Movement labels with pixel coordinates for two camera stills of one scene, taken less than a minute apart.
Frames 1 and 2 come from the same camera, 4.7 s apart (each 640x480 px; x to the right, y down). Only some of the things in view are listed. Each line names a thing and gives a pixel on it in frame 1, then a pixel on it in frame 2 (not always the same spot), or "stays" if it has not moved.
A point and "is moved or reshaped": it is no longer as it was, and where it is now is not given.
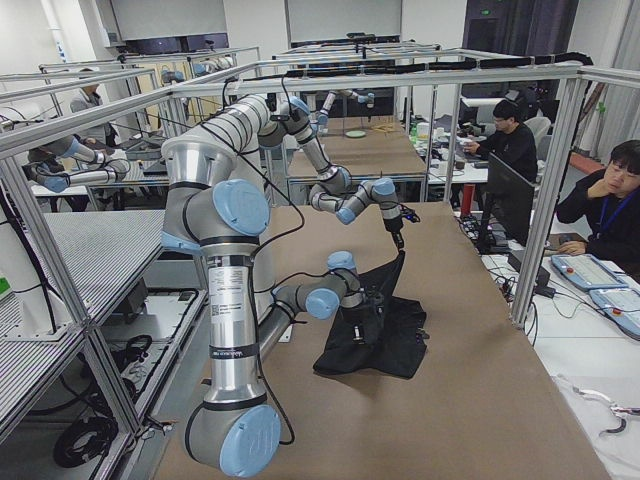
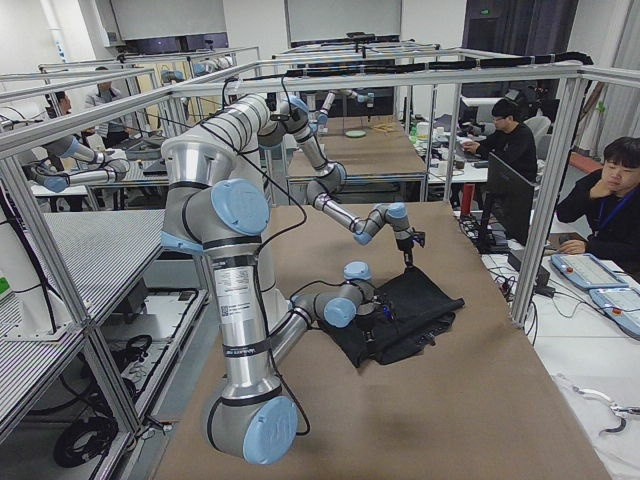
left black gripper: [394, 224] to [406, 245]
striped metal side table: [93, 257] stays
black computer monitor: [510, 206] stays
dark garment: [399, 343] is moved or reshaped
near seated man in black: [607, 202] stays
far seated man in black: [512, 142] stays
